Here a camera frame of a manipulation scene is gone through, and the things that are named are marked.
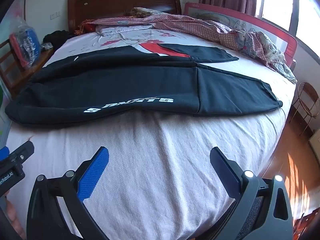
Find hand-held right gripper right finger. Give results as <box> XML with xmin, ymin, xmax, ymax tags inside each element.
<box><xmin>209</xmin><ymin>146</ymin><xmax>294</xmax><ymax>240</ymax></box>

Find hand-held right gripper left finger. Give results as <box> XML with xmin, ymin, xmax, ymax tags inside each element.
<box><xmin>26</xmin><ymin>146</ymin><xmax>110</xmax><ymax>240</ymax></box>

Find black pants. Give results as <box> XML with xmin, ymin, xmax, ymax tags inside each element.
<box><xmin>5</xmin><ymin>42</ymin><xmax>283</xmax><ymax>130</ymax></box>

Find bed with floral white sheet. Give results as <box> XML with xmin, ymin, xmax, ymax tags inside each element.
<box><xmin>5</xmin><ymin>27</ymin><xmax>298</xmax><ymax>240</ymax></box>

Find wooden chair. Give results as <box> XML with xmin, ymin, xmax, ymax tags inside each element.
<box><xmin>0</xmin><ymin>39</ymin><xmax>54</xmax><ymax>95</ymax></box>

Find white cabinet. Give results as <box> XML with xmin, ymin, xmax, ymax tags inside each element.
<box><xmin>309</xmin><ymin>130</ymin><xmax>320</xmax><ymax>158</ymax></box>

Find plastic bag of clothes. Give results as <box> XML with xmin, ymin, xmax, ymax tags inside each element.
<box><xmin>9</xmin><ymin>17</ymin><xmax>42</xmax><ymax>68</ymax></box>

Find black clothes heap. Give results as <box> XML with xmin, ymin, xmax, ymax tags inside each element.
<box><xmin>42</xmin><ymin>30</ymin><xmax>69</xmax><ymax>48</ymax></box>

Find patterned white pillow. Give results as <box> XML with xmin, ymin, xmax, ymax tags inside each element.
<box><xmin>97</xmin><ymin>24</ymin><xmax>155</xmax><ymax>37</ymax></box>

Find red fringed cushion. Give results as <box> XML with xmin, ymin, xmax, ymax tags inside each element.
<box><xmin>75</xmin><ymin>20</ymin><xmax>100</xmax><ymax>34</ymax></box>

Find pink checked quilt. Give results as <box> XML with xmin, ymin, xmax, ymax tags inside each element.
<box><xmin>86</xmin><ymin>7</ymin><xmax>298</xmax><ymax>84</ymax></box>

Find wooden headboard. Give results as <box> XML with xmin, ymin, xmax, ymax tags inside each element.
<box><xmin>67</xmin><ymin>0</ymin><xmax>182</xmax><ymax>34</ymax></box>

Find window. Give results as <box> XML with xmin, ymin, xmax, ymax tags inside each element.
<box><xmin>260</xmin><ymin>0</ymin><xmax>320</xmax><ymax>45</ymax></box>

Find wire frame stool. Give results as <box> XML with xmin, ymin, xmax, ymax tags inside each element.
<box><xmin>291</xmin><ymin>82</ymin><xmax>320</xmax><ymax>130</ymax></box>

